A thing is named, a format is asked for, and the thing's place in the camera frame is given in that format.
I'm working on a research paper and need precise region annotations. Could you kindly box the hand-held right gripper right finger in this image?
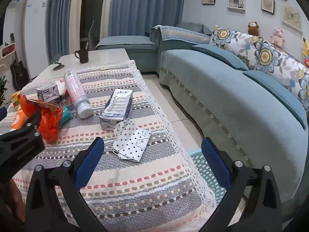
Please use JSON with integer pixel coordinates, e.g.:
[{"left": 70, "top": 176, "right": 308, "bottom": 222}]
[{"left": 200, "top": 137, "right": 283, "bottom": 232}]

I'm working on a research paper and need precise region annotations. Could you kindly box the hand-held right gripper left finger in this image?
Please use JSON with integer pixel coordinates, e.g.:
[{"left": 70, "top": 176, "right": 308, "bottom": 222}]
[{"left": 25, "top": 137, "right": 110, "bottom": 232}]

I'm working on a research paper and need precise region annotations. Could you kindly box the teal perforated plastic basket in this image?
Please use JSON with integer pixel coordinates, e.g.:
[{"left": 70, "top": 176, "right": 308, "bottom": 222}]
[{"left": 188, "top": 148, "right": 233, "bottom": 207}]

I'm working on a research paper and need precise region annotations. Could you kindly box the orange plastic bag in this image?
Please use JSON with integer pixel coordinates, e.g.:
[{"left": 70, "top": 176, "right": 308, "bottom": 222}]
[{"left": 19, "top": 94, "right": 64, "bottom": 143}]

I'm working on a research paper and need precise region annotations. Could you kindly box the small grey drink carton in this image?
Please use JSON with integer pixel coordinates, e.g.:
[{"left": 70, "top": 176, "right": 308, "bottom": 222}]
[{"left": 36, "top": 82, "right": 65, "bottom": 107}]

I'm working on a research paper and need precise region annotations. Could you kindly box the white dotted paper bag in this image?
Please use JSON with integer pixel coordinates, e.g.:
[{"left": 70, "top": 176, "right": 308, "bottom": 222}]
[{"left": 111, "top": 119, "right": 151, "bottom": 162}]

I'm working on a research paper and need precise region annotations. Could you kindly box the white tube with pink print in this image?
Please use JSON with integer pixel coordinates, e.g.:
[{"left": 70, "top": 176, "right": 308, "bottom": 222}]
[{"left": 63, "top": 69, "right": 93, "bottom": 119}]

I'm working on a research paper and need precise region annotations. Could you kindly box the tall grey white carton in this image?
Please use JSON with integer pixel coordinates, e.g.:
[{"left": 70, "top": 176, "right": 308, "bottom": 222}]
[{"left": 99, "top": 88, "right": 134, "bottom": 131}]

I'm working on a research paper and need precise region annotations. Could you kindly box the person's left hand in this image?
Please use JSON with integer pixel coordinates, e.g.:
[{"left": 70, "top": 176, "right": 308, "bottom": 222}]
[{"left": 0, "top": 179, "right": 26, "bottom": 224}]

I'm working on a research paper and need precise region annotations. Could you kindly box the orange packet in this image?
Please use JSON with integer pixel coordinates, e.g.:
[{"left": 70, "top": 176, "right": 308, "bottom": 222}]
[{"left": 10, "top": 107, "right": 28, "bottom": 130}]

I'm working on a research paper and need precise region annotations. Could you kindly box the red object on table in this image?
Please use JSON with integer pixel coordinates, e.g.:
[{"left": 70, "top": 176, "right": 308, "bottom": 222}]
[{"left": 11, "top": 90, "right": 23, "bottom": 108}]

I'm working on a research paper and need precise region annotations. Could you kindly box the green potted plant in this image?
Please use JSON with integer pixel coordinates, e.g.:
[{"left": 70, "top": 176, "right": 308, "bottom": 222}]
[{"left": 0, "top": 75, "right": 10, "bottom": 107}]

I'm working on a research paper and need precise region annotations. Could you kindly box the dark acoustic guitar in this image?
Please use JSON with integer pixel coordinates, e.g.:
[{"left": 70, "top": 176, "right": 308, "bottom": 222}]
[{"left": 10, "top": 32, "right": 30, "bottom": 90}]

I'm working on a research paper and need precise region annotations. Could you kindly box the striped woven tablecloth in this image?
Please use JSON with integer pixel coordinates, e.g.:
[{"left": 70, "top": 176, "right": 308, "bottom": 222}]
[{"left": 0, "top": 63, "right": 218, "bottom": 232}]

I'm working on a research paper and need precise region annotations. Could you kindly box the blue fabric sofa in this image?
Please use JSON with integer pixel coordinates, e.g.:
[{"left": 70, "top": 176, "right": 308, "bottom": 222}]
[{"left": 150, "top": 22, "right": 309, "bottom": 206}]

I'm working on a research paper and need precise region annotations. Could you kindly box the white refrigerator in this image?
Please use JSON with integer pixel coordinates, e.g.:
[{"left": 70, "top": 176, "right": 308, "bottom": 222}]
[{"left": 23, "top": 0, "right": 51, "bottom": 80}]

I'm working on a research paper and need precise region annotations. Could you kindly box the dark brown mug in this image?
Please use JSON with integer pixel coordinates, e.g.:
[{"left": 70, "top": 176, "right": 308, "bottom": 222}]
[{"left": 74, "top": 42, "right": 90, "bottom": 64}]

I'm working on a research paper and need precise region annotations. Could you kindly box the plain blue cushion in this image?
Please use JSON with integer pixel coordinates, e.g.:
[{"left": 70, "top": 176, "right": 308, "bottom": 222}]
[
  {"left": 192, "top": 44, "right": 249, "bottom": 71},
  {"left": 243, "top": 70, "right": 308, "bottom": 130}
]

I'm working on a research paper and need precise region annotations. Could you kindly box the white coffee table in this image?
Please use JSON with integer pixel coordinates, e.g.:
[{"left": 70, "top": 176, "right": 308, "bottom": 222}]
[{"left": 31, "top": 48, "right": 136, "bottom": 83}]

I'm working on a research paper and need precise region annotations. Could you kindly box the grey metal stand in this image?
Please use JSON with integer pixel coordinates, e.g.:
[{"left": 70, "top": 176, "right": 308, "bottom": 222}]
[{"left": 80, "top": 19, "right": 96, "bottom": 51}]

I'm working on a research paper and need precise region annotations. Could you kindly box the blue curtain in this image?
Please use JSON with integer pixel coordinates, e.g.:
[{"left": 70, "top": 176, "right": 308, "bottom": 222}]
[
  {"left": 45, "top": 0, "right": 84, "bottom": 61},
  {"left": 107, "top": 0, "right": 186, "bottom": 38}
]

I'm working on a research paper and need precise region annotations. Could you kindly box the floral cushion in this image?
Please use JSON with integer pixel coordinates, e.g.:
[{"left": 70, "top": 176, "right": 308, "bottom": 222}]
[
  {"left": 209, "top": 25, "right": 260, "bottom": 54},
  {"left": 285, "top": 65, "right": 309, "bottom": 113},
  {"left": 237, "top": 36, "right": 309, "bottom": 78}
]

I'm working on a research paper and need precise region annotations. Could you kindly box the blue sofa chaise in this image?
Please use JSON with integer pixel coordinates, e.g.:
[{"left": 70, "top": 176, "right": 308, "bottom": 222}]
[{"left": 95, "top": 36, "right": 158, "bottom": 72}]

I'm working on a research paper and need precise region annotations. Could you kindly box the blue gold armrest cover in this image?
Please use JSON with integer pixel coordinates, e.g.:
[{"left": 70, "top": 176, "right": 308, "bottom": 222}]
[{"left": 151, "top": 25, "right": 213, "bottom": 47}]

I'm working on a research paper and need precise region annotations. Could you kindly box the brown monkey plush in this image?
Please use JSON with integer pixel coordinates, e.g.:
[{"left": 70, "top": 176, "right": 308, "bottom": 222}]
[{"left": 248, "top": 21, "right": 261, "bottom": 36}]

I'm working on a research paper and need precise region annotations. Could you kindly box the pink plush toy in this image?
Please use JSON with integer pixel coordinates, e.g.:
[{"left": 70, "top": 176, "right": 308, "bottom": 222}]
[{"left": 270, "top": 28, "right": 286, "bottom": 47}]

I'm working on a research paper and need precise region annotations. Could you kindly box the small black framed picture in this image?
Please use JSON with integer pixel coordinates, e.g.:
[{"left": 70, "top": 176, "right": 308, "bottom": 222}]
[{"left": 261, "top": 0, "right": 276, "bottom": 15}]

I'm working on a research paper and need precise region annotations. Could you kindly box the red white wall shelf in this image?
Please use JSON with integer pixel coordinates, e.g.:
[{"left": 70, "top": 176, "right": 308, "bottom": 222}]
[{"left": 0, "top": 42, "right": 16, "bottom": 61}]

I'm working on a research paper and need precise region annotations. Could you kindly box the newspaper print wall picture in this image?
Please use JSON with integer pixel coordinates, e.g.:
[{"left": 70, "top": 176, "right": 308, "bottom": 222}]
[{"left": 227, "top": 0, "right": 246, "bottom": 11}]

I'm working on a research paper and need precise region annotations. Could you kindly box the butterfly wall picture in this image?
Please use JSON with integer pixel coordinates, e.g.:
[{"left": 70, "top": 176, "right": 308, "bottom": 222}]
[{"left": 282, "top": 5, "right": 303, "bottom": 32}]

